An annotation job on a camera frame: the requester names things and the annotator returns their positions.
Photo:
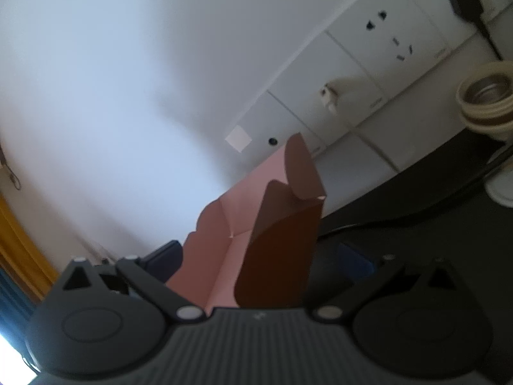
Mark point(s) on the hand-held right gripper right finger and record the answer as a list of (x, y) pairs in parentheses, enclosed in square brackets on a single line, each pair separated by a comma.
[(354, 265)]

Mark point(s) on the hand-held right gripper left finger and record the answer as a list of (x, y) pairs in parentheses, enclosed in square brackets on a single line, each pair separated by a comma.
[(165, 261)]

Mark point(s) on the pink orange cardboard box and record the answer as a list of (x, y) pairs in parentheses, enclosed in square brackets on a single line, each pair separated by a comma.
[(256, 232)]

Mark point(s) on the black desktop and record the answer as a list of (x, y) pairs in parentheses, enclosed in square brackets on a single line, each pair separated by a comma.
[(441, 224)]

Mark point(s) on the white square sticker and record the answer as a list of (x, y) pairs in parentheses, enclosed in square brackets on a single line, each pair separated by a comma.
[(238, 138)]

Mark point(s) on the orange curtain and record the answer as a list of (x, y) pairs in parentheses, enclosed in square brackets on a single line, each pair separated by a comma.
[(20, 240)]

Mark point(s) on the blue curtain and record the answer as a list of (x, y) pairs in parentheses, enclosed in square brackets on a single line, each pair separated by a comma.
[(12, 300)]

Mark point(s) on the black power plug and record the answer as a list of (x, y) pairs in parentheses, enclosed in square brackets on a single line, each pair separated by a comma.
[(465, 0)]

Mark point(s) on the white wall panel round hole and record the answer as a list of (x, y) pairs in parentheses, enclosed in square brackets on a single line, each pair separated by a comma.
[(280, 128)]

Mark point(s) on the white wall socket panel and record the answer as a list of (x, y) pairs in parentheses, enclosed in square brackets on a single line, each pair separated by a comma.
[(332, 68)]

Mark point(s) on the white wall power outlet panel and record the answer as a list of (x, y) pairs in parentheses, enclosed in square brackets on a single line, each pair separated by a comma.
[(384, 36)]

